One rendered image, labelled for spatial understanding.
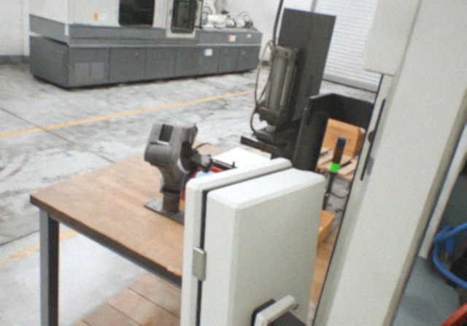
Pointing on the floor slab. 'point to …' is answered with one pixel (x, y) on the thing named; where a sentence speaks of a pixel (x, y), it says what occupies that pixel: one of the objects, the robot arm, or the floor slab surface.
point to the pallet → (340, 164)
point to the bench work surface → (126, 242)
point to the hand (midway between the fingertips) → (192, 178)
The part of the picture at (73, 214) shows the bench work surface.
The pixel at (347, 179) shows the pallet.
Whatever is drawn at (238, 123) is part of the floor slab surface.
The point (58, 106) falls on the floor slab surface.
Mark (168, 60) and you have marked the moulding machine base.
